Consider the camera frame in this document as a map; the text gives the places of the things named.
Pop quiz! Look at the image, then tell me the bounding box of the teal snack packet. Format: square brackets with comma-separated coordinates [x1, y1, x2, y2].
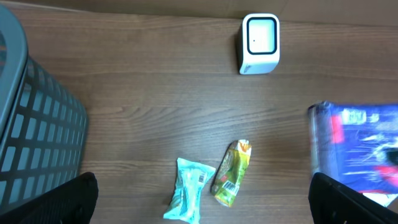
[163, 157, 216, 224]

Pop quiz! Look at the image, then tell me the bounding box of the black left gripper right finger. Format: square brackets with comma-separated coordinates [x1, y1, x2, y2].
[308, 172, 397, 224]

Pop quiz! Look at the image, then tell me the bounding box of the grey plastic lattice basket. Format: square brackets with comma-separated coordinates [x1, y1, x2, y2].
[1, 6, 88, 213]

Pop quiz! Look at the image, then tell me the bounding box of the green juice carton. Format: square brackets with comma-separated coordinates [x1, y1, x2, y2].
[211, 139, 252, 207]

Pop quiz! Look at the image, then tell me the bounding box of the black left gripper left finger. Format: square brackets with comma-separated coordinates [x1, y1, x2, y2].
[1, 172, 98, 224]

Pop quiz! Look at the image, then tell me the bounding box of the red purple tissue pack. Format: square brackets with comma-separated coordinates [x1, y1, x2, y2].
[308, 101, 397, 207]

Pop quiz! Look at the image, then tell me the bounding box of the white barcode scanner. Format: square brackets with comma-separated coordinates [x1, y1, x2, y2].
[236, 13, 280, 75]

